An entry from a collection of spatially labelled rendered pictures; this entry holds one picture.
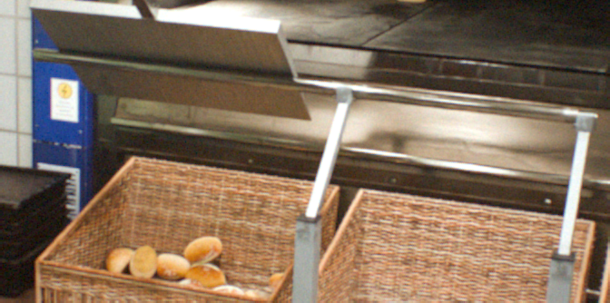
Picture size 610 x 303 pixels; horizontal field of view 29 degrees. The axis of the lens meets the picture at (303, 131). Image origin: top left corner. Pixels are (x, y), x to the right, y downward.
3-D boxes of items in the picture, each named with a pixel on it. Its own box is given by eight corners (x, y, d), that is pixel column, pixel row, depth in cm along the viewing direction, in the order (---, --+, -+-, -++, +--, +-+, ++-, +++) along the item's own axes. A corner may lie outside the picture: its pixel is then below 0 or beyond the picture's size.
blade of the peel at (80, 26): (276, 33, 229) (280, 20, 230) (27, 6, 245) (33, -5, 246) (311, 121, 260) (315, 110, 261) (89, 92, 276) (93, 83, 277)
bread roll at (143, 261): (161, 245, 289) (158, 259, 293) (133, 240, 289) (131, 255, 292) (155, 277, 282) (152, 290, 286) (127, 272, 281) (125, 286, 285)
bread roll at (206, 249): (213, 229, 284) (214, 247, 280) (227, 246, 288) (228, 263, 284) (178, 244, 286) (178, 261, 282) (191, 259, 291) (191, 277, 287)
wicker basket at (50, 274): (130, 257, 305) (131, 153, 298) (337, 291, 288) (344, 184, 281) (30, 326, 260) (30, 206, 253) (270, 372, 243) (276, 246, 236)
